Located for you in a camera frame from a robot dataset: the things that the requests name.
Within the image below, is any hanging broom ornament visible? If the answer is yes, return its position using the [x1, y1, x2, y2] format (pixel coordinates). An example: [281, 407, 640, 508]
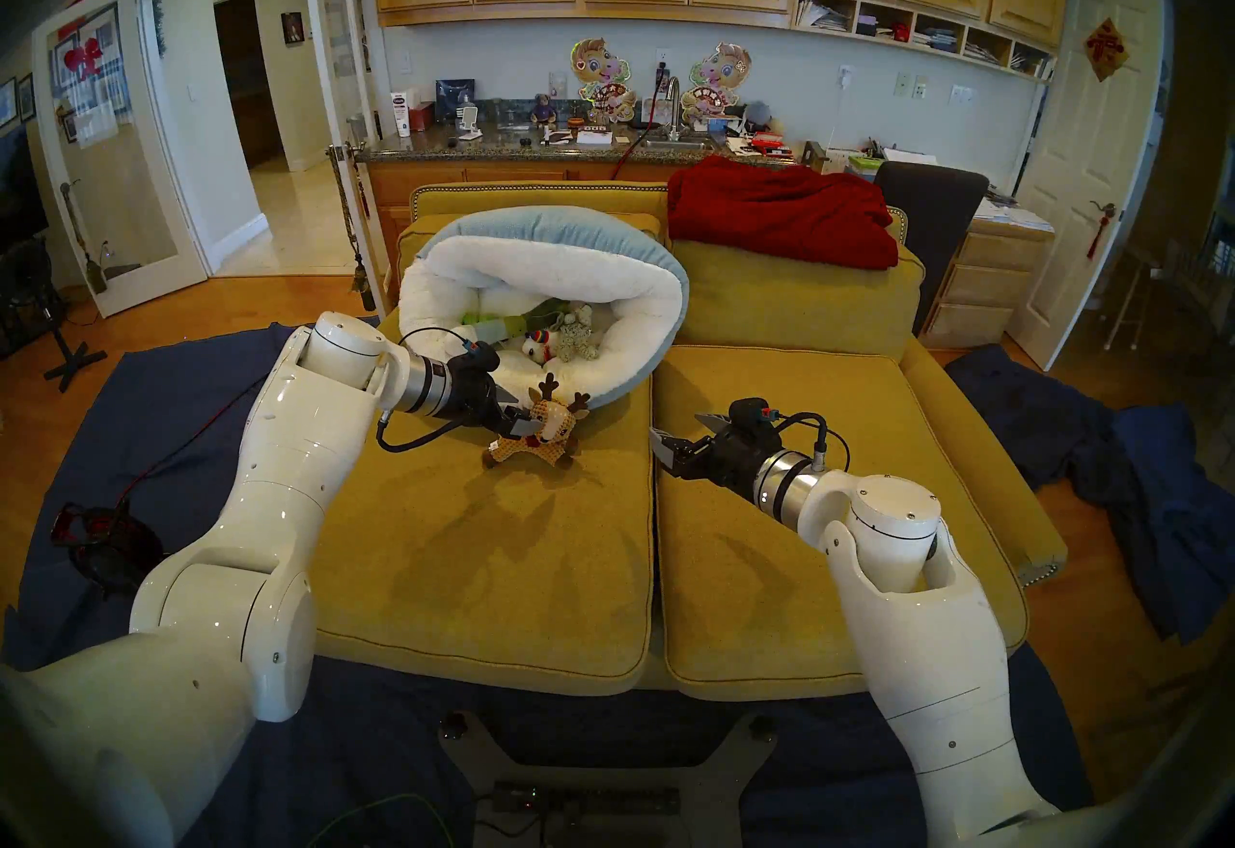
[60, 180, 109, 295]

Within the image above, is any white glass french door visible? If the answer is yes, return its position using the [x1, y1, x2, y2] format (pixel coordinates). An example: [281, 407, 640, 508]
[31, 0, 208, 318]
[299, 0, 392, 297]

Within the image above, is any white green leek plush toy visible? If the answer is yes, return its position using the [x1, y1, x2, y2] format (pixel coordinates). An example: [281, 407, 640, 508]
[478, 298, 570, 345]

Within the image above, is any red diamond door decoration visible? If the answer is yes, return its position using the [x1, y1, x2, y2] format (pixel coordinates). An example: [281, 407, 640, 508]
[1084, 16, 1130, 82]

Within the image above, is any grey rope bunny toy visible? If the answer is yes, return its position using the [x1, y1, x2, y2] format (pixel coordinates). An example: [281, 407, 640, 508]
[555, 304, 601, 365]

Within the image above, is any white paper stack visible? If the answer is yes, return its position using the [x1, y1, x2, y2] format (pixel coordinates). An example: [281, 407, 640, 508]
[974, 198, 1056, 233]

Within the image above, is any orange reindeer plush toy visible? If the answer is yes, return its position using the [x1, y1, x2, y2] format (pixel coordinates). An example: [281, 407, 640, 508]
[482, 373, 591, 469]

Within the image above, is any wooden drawer unit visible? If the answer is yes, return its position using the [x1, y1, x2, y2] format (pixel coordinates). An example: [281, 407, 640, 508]
[921, 217, 1056, 350]

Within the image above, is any white blue plush dog bed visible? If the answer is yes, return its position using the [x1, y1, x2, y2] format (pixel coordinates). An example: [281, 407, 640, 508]
[398, 206, 691, 410]

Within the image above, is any grey robot base frame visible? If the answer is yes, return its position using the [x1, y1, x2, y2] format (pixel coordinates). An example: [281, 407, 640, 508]
[439, 711, 778, 848]

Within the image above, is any cartoon child wall decoration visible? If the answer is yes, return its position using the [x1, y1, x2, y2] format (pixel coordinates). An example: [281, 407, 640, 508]
[680, 42, 754, 126]
[569, 38, 638, 125]

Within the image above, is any green floor cable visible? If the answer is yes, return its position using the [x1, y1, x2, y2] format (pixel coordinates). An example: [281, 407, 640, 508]
[309, 793, 454, 848]

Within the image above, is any granite counter wooden base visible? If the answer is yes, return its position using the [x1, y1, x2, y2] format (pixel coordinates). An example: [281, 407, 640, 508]
[357, 125, 821, 239]

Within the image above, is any crumpled dark blue blanket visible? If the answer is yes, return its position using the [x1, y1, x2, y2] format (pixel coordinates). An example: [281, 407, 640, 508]
[944, 344, 1235, 644]

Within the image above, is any hanging chain tassel ornament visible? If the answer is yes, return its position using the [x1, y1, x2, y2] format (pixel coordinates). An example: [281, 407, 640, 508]
[328, 144, 379, 314]

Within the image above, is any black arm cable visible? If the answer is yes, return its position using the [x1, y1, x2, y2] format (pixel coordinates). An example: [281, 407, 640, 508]
[772, 412, 850, 477]
[376, 327, 476, 454]

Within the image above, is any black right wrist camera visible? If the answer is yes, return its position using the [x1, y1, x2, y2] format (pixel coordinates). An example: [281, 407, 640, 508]
[726, 397, 779, 442]

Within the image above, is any small red metal frame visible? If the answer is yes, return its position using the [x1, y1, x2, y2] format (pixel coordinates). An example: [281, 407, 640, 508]
[50, 502, 165, 594]

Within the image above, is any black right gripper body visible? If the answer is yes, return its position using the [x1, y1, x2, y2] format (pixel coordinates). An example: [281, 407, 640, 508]
[679, 437, 774, 499]

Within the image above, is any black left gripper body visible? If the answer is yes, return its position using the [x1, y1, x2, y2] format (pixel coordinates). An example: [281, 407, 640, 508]
[446, 362, 528, 435]

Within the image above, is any yellow sofa seat cushion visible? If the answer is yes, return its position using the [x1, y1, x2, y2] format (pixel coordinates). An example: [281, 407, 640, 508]
[651, 344, 1029, 702]
[311, 359, 657, 698]

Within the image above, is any red blanket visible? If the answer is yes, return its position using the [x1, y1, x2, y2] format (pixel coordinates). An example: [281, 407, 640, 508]
[666, 154, 900, 271]

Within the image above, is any black floor stand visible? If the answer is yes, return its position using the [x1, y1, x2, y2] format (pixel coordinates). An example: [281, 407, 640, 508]
[29, 277, 109, 394]

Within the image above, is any black office chair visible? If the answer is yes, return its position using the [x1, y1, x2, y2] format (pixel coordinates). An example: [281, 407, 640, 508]
[873, 161, 990, 336]

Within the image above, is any navy blue floor cloth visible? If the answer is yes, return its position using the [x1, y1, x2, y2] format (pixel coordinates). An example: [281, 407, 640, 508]
[0, 318, 1091, 848]

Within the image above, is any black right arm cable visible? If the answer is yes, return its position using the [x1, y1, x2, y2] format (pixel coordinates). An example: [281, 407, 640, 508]
[772, 412, 850, 477]

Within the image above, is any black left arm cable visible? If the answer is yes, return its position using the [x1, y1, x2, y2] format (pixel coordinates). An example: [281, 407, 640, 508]
[376, 327, 476, 454]

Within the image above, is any white panel door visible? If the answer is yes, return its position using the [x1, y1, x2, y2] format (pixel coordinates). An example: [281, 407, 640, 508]
[1006, 0, 1166, 371]

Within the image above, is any red floor cable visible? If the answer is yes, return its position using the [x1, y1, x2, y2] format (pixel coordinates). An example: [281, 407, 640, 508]
[116, 373, 273, 511]

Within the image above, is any mustard yellow sofa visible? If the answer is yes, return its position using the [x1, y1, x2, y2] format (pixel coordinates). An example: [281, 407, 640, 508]
[309, 180, 1069, 702]

